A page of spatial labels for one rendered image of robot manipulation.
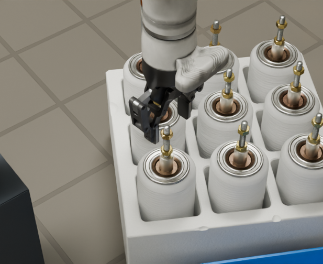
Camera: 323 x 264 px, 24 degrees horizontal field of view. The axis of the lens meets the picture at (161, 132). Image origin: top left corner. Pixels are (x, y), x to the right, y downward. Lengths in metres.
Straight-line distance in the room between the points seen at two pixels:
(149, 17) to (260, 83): 0.49
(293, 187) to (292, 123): 0.11
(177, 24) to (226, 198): 0.38
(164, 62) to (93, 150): 0.61
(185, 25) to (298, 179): 0.39
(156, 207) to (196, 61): 0.32
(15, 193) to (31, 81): 0.62
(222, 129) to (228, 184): 0.11
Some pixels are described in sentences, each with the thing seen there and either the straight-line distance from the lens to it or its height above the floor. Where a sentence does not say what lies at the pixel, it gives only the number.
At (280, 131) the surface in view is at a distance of 1.34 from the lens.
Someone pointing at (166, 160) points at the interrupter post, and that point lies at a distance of 1.19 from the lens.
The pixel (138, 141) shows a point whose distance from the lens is 1.30.
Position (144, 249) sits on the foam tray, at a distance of 1.27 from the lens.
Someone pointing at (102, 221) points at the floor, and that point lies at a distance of 1.47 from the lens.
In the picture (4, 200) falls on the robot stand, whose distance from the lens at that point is 1.14.
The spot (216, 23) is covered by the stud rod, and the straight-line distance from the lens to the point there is 1.33.
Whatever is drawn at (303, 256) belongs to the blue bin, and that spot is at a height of 0.11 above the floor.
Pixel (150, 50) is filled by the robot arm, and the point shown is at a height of 0.53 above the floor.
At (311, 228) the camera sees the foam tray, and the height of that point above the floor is 0.15.
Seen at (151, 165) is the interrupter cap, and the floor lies 0.25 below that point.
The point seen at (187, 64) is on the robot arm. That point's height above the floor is 0.52.
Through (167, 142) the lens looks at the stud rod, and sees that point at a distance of 1.17.
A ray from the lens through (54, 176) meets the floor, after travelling 1.55.
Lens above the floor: 1.20
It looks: 48 degrees down
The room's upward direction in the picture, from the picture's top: straight up
